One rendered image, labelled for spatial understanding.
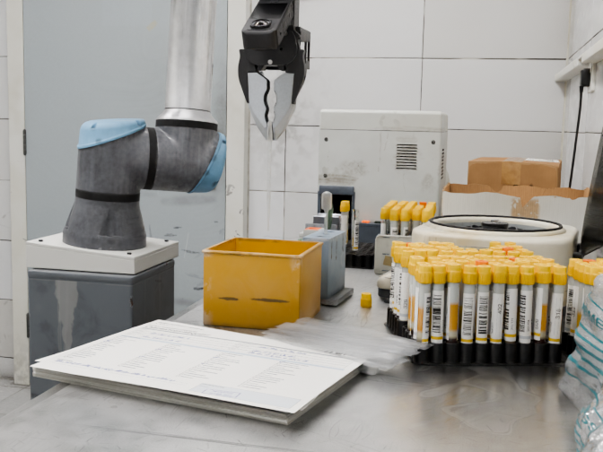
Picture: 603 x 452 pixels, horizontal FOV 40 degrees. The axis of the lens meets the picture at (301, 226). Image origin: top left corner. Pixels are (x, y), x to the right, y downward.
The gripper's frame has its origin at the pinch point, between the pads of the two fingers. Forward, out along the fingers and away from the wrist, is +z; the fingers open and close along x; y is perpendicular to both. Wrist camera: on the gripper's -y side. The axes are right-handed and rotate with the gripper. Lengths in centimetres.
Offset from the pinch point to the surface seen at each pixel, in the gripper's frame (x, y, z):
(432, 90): -4, 207, -15
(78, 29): 137, 199, -36
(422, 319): -22.7, -16.6, 20.3
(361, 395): -18.1, -29.3, 25.4
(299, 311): -6.4, -7.4, 22.7
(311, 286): -6.4, -0.5, 20.7
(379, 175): -4, 75, 10
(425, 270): -22.9, -16.6, 14.7
